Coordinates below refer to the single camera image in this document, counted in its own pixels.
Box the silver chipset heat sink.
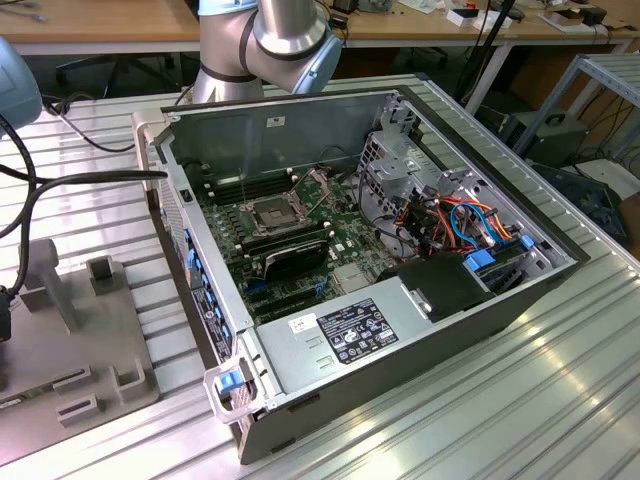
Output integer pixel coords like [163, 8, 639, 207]
[332, 263, 374, 295]

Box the grey open PC case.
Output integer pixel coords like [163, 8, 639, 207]
[130, 74, 592, 466]

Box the blue flat wire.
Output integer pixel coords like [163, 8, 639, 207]
[462, 199, 506, 247]

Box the silver drive cage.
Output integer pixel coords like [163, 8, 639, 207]
[355, 89, 494, 236]

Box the CPU socket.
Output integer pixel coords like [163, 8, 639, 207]
[242, 194, 314, 237]

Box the black RAM slot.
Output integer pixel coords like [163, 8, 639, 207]
[237, 222, 335, 249]
[207, 177, 296, 202]
[203, 168, 295, 191]
[239, 228, 335, 255]

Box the small white box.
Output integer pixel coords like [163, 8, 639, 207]
[446, 7, 480, 29]

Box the hard disk in blue carrier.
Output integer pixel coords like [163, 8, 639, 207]
[462, 234, 539, 297]

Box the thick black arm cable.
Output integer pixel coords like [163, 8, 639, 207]
[0, 112, 169, 344]

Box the thin black hanging cable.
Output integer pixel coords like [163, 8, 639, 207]
[42, 97, 139, 154]

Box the orange red wire bundle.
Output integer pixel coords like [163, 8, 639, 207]
[394, 197, 454, 254]

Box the metal socket cover frame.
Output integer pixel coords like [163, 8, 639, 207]
[289, 167, 335, 221]

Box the grey parts rack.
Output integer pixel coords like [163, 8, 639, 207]
[0, 238, 162, 469]

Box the light blue wire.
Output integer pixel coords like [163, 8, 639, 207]
[447, 203, 484, 251]

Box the silver power supply unit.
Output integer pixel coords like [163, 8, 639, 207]
[254, 276, 437, 397]

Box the grey metal shelf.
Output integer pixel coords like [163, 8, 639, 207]
[509, 52, 640, 161]

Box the dark plastic crate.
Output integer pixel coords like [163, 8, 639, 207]
[529, 162, 629, 246]

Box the blue case latch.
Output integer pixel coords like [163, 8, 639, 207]
[213, 370, 242, 397]

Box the black expansion slot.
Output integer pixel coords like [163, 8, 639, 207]
[245, 284, 322, 305]
[253, 297, 325, 318]

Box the green motherboard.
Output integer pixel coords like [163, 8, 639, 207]
[192, 162, 401, 324]

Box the black plastic drive cover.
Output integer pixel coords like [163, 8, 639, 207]
[377, 251, 497, 325]

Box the black graphics card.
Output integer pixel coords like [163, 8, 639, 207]
[259, 235, 332, 281]

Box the black equipment box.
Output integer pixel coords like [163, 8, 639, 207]
[502, 110, 591, 169]

